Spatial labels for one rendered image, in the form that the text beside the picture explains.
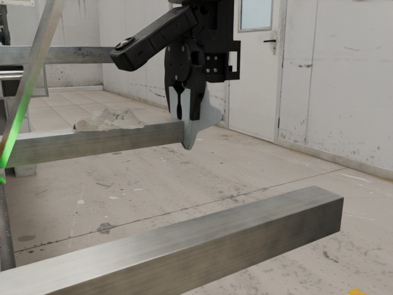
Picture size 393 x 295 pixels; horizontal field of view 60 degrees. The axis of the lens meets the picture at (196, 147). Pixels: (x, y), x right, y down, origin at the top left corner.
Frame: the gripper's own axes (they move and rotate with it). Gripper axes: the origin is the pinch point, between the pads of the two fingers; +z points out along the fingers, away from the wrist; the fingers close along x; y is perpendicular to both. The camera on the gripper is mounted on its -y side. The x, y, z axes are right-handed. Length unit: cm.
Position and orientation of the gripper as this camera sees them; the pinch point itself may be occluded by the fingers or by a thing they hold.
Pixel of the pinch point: (182, 141)
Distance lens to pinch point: 48.9
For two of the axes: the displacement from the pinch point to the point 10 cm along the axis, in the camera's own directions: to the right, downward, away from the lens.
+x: -5.1, -2.3, 8.3
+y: 8.6, -1.4, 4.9
